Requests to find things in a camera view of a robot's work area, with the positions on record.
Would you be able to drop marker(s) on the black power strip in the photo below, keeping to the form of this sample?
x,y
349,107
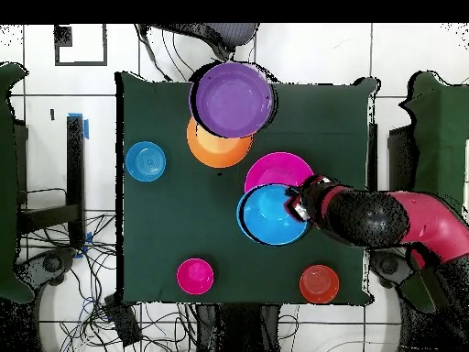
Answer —
x,y
122,319

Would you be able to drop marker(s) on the green cloth on side table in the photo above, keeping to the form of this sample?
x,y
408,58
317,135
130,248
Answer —
x,y
7,183
443,146

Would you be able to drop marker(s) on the small crimson bowl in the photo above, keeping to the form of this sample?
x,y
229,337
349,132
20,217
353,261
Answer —
x,y
195,276

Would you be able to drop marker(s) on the large orange bowl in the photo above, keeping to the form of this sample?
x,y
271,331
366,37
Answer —
x,y
216,152

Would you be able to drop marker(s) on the grey office chair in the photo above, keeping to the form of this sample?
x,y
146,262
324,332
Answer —
x,y
231,33

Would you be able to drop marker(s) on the orange cup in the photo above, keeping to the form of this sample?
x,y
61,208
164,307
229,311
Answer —
x,y
318,284

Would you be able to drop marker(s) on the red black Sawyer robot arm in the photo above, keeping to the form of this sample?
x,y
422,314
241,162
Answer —
x,y
432,220

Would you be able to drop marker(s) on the purple bowl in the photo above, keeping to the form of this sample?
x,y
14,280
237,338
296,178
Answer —
x,y
234,99

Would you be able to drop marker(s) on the black chair base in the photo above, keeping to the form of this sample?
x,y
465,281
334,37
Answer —
x,y
51,264
388,266

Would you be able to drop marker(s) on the blue cup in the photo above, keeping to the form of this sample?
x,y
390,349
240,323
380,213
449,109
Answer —
x,y
145,161

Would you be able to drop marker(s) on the blue bowl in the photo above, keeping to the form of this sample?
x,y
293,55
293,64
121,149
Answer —
x,y
263,220

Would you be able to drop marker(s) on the dark green tablecloth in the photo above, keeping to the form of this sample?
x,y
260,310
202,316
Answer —
x,y
165,220

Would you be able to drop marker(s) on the black metal frame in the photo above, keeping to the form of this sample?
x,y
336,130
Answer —
x,y
75,165
401,157

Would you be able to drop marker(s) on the large pink bowl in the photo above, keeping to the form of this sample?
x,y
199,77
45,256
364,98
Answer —
x,y
278,168

